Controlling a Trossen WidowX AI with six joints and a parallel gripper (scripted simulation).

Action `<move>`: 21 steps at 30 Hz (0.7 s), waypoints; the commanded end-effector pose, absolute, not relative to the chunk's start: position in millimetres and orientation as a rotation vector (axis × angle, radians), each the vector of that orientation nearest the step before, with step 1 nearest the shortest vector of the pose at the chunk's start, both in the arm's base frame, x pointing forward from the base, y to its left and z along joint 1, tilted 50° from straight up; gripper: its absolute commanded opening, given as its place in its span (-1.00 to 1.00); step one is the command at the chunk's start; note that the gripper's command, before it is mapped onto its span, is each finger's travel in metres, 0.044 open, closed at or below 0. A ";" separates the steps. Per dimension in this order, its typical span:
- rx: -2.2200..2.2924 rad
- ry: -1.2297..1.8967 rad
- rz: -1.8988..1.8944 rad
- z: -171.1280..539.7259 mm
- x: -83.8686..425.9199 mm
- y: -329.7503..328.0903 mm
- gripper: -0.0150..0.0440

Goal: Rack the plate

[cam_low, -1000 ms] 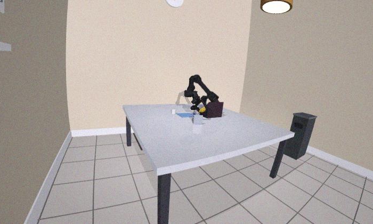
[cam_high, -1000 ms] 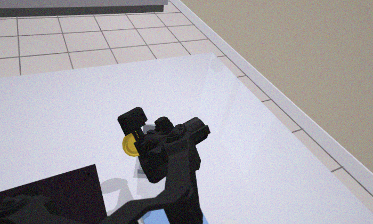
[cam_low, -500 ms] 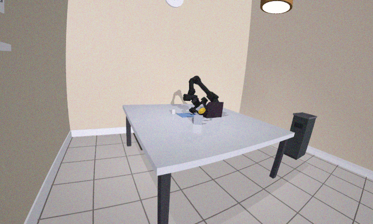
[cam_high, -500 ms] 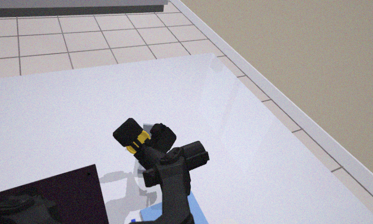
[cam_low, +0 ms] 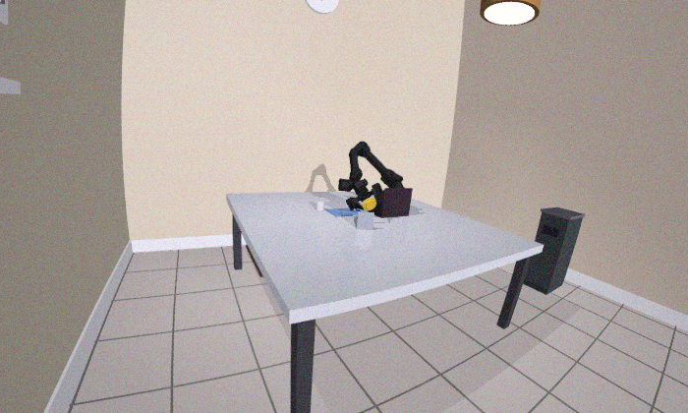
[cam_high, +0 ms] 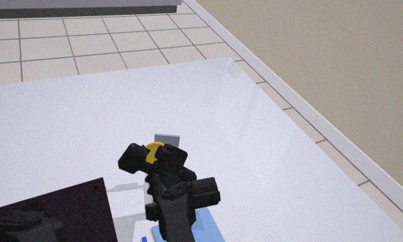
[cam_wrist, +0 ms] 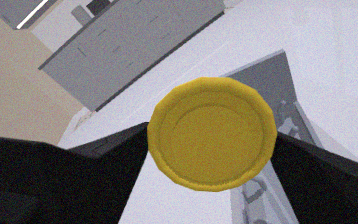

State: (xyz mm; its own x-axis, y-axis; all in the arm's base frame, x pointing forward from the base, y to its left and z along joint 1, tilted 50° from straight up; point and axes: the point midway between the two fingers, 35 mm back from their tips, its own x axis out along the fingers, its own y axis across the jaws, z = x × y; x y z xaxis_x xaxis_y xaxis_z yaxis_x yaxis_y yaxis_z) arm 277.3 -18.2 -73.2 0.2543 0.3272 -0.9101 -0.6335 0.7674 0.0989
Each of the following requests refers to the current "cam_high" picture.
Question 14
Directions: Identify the yellow plate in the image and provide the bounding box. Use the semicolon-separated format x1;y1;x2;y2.
145;142;164;164

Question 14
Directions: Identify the light blue flat mat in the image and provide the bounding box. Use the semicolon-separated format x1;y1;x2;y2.
151;207;225;242

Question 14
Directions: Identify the grey dish rack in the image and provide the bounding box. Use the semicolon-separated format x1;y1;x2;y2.
154;133;180;148

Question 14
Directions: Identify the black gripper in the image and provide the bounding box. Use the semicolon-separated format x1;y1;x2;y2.
118;143;197;195

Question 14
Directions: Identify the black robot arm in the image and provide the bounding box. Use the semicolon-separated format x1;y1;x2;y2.
0;144;220;242

